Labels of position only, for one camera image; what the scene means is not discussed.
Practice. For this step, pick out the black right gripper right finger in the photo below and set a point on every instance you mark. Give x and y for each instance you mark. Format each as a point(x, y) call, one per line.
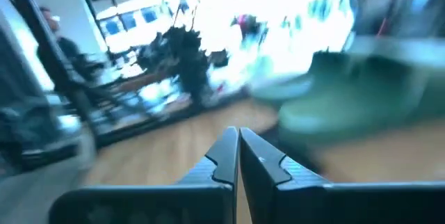
point(278, 196)

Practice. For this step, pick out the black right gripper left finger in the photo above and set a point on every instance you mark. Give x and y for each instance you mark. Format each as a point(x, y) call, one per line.
point(208, 196)

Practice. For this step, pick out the green rubber slide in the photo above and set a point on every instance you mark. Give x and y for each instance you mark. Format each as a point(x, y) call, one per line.
point(347, 105)

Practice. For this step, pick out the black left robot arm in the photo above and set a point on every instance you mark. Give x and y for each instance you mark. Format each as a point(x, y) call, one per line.
point(187, 64)

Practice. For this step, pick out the person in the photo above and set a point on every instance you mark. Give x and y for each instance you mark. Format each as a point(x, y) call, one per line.
point(71, 51)

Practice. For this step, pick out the black metal rig frame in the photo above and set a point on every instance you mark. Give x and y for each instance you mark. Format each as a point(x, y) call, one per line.
point(45, 39)

